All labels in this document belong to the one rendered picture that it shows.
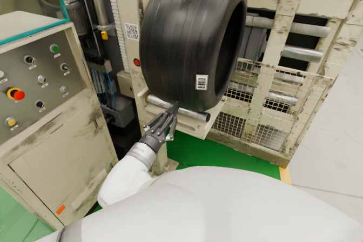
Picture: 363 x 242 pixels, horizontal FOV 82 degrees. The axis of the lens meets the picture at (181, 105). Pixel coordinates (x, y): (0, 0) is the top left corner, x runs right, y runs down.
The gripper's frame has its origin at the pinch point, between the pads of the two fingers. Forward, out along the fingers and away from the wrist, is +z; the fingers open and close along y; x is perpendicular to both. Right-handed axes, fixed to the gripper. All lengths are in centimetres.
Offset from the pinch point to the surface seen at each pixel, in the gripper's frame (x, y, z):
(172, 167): 105, 24, 20
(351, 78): 138, -131, 258
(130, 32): -15.8, 33.8, 22.9
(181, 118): 18.3, 3.2, 10.4
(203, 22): -31.5, -7.3, 11.4
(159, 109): 18.4, 16.5, 11.0
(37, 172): 28, 55, -41
